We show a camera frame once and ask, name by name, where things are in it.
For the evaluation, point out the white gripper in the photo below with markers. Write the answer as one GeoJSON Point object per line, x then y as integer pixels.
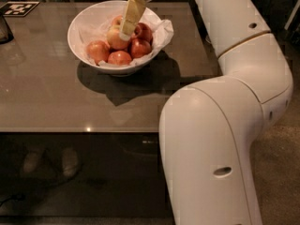
{"type": "Point", "coordinates": [133, 12]}

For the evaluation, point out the yellowish top apple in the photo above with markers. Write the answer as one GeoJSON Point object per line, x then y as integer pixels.
{"type": "Point", "coordinates": [114, 39]}

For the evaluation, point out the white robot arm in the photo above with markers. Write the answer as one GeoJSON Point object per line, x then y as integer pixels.
{"type": "Point", "coordinates": [206, 128]}

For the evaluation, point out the red apple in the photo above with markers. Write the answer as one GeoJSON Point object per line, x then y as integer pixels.
{"type": "Point", "coordinates": [98, 51]}
{"type": "Point", "coordinates": [143, 31]}
{"type": "Point", "coordinates": [139, 48]}
{"type": "Point", "coordinates": [119, 58]}
{"type": "Point", "coordinates": [117, 20]}

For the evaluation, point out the red apple back right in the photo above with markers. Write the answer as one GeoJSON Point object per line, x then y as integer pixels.
{"type": "Point", "coordinates": [143, 31]}

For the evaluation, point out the white ceramic bowl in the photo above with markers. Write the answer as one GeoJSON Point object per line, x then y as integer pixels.
{"type": "Point", "coordinates": [82, 22]}

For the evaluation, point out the red apple front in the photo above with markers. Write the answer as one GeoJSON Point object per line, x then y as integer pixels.
{"type": "Point", "coordinates": [119, 58]}

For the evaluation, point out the red apple left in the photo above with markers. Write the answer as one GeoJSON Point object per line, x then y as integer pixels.
{"type": "Point", "coordinates": [98, 51]}

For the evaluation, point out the black white marker tag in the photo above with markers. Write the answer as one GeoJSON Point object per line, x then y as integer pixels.
{"type": "Point", "coordinates": [17, 9]}

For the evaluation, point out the dark object at left edge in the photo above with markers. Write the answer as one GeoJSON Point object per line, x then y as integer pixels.
{"type": "Point", "coordinates": [5, 32]}

